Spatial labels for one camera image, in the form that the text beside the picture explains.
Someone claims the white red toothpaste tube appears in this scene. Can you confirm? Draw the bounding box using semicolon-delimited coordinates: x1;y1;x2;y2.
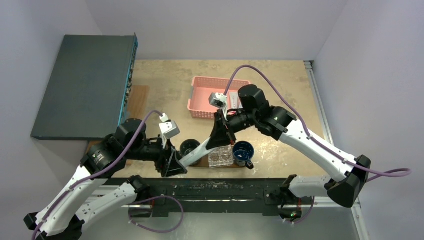
229;91;240;109

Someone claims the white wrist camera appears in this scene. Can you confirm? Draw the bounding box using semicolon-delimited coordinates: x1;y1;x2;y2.
158;113;181;149
208;92;228;119

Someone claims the oval dark wooden tray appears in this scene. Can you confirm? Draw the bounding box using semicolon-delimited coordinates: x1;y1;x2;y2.
191;156;242;169

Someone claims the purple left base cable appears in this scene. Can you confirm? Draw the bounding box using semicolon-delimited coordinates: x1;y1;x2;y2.
128;196;185;234

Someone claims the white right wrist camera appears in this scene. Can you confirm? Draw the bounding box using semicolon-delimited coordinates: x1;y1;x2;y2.
208;92;228;119

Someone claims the white grey toothpaste tube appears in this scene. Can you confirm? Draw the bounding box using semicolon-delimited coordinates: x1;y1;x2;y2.
179;138;213;167

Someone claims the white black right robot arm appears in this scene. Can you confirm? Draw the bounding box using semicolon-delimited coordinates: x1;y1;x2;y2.
205;84;371;208

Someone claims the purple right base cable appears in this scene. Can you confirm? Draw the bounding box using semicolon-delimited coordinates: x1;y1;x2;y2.
281;197;316;226

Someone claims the clear crystal toothbrush holder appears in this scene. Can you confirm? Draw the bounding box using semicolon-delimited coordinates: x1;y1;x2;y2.
207;145;234;168

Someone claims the light wooden base board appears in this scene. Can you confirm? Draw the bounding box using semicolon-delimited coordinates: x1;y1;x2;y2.
85;85;150;166

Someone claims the dark grey shelf board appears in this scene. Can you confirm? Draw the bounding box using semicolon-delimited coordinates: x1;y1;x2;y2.
30;34;139;141

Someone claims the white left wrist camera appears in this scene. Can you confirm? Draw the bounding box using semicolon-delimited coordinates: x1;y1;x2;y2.
158;113;181;149

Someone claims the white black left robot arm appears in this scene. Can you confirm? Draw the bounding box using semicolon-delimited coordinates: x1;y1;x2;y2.
24;114;186;240

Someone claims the dark green grey mug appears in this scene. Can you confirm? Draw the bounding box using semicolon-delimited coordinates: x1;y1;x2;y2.
179;139;201;157

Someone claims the navy blue mug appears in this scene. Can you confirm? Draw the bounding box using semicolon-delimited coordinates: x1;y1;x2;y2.
232;141;255;170

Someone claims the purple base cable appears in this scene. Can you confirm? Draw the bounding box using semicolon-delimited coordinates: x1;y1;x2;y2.
128;196;185;234
281;197;316;226

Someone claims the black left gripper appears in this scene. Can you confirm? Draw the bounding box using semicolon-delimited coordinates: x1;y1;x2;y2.
126;132;188;176

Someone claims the aluminium frame rail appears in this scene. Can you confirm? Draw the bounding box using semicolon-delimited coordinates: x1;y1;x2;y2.
304;60;361;209

